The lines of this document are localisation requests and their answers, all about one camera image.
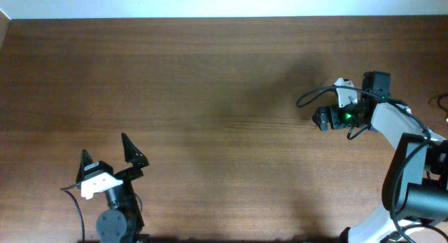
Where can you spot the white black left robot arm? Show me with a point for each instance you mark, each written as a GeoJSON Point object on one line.
{"type": "Point", "coordinates": [122, 221]}

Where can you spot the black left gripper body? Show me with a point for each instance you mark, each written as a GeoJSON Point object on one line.
{"type": "Point", "coordinates": [129, 174]}

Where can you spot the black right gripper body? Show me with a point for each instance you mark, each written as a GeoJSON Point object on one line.
{"type": "Point", "coordinates": [344, 117]}

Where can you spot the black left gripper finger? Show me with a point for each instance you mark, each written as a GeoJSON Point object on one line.
{"type": "Point", "coordinates": [132, 154]}
{"type": "Point", "coordinates": [85, 160]}

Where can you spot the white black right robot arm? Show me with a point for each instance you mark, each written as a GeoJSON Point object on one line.
{"type": "Point", "coordinates": [414, 192]}

